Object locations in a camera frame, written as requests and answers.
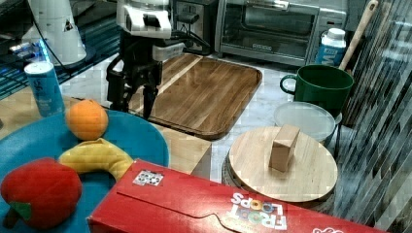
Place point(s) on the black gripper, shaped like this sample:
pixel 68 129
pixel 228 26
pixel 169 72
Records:
pixel 132 68

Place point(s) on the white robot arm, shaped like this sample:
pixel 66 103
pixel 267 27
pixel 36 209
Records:
pixel 150 19

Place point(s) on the orange toy fruit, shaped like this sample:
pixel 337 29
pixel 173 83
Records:
pixel 87 120

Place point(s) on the wooden cutting board tray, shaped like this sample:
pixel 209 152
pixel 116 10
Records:
pixel 203 96

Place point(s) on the yellow toy banana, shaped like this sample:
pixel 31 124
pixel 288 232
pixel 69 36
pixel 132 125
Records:
pixel 97 155

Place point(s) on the blue shaker white cap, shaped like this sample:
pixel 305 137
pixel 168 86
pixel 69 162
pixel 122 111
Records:
pixel 45 88

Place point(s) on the blue plate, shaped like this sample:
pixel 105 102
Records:
pixel 50 137

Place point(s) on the red cereal box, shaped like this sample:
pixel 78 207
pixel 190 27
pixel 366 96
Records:
pixel 154 199

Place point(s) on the red toy apple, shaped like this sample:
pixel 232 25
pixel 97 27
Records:
pixel 42 193

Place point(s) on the jar with wooden lid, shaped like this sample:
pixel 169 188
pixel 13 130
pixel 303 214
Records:
pixel 308 182

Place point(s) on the stainless toaster oven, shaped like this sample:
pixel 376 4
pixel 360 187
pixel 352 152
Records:
pixel 281 31

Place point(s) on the green mug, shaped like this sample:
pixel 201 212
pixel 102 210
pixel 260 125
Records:
pixel 324 86

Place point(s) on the blue white bottle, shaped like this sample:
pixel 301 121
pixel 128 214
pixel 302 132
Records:
pixel 332 47

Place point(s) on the wooden spoon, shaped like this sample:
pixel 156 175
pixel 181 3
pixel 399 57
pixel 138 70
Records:
pixel 366 16

